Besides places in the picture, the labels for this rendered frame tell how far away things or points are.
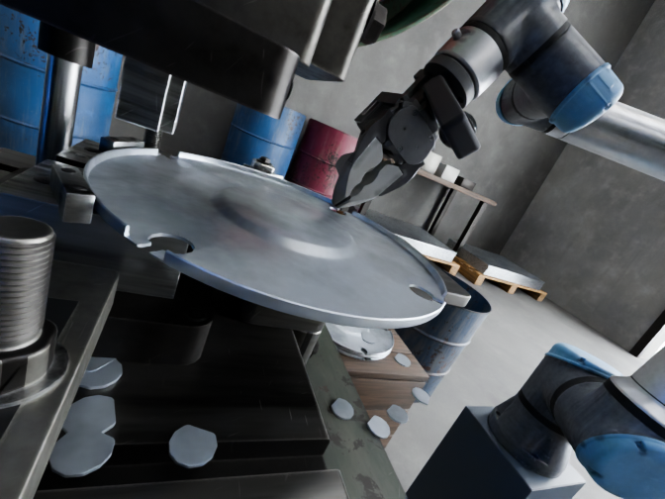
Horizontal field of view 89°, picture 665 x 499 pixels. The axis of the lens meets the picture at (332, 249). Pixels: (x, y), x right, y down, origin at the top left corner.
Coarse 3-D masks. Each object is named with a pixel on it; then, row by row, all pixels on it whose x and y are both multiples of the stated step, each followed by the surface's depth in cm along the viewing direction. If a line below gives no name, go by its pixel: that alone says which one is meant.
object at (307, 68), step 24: (216, 0) 15; (240, 0) 16; (264, 0) 16; (288, 0) 16; (312, 0) 17; (336, 0) 19; (360, 0) 19; (264, 24) 16; (288, 24) 17; (312, 24) 17; (336, 24) 20; (360, 24) 20; (384, 24) 21; (288, 48) 17; (312, 48) 18; (336, 48) 20; (312, 72) 24; (336, 72) 21
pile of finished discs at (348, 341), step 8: (328, 328) 96; (336, 328) 98; (344, 328) 98; (352, 328) 100; (360, 328) 102; (336, 336) 94; (344, 336) 95; (352, 336) 97; (360, 336) 99; (376, 336) 102; (384, 336) 104; (392, 336) 106; (336, 344) 90; (344, 344) 92; (352, 344) 93; (360, 344) 95; (368, 344) 97; (376, 344) 98; (384, 344) 100; (392, 344) 102; (344, 352) 90; (352, 352) 90; (360, 352) 90; (368, 352) 92; (376, 352) 94; (384, 352) 95
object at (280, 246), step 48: (96, 192) 20; (144, 192) 22; (192, 192) 26; (240, 192) 29; (288, 192) 39; (144, 240) 17; (192, 240) 19; (240, 240) 22; (288, 240) 24; (336, 240) 28; (384, 240) 37; (240, 288) 16; (288, 288) 18; (336, 288) 21; (384, 288) 24; (432, 288) 28
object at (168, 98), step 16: (128, 64) 19; (144, 64) 20; (128, 80) 20; (144, 80) 20; (160, 80) 20; (176, 80) 21; (128, 96) 20; (144, 96) 20; (160, 96) 21; (176, 96) 22; (128, 112) 20; (144, 112) 21; (160, 112) 21; (176, 112) 22; (160, 128) 22
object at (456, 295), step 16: (416, 288) 28; (448, 288) 31; (240, 304) 27; (256, 304) 26; (448, 304) 30; (464, 304) 31; (240, 320) 27; (256, 320) 27; (272, 320) 27; (288, 320) 28; (304, 320) 28; (304, 336) 29; (304, 352) 30
